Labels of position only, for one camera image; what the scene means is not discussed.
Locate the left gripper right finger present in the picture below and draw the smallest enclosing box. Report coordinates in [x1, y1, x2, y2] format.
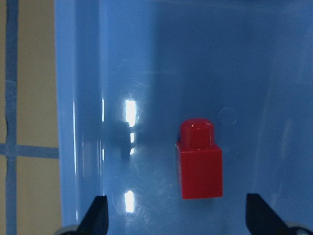
[246, 193, 289, 235]

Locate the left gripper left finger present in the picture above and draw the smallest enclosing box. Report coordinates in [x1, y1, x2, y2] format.
[77, 196, 109, 235]

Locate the red block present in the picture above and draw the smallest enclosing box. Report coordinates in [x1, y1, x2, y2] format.
[176, 118, 223, 200]

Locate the blue plastic tray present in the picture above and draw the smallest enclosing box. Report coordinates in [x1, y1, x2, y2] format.
[54, 0, 313, 235]

